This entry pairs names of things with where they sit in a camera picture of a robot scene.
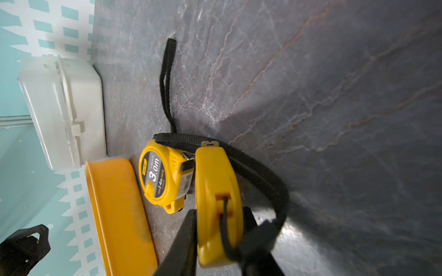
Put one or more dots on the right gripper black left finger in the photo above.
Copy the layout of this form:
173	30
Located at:
182	256

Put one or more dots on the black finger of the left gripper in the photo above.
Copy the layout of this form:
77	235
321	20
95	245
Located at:
23	250

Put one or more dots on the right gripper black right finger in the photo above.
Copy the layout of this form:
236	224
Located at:
256	247

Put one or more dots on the yellow tape measure top clip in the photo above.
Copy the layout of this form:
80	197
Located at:
219	210

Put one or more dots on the yellow tape measure 3.0m label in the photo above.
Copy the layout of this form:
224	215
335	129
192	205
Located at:
166	173

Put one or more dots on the yellow plastic storage box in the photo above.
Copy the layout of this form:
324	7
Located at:
125	240

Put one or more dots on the white plastic lidded case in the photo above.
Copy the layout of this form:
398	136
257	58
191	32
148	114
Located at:
64	98

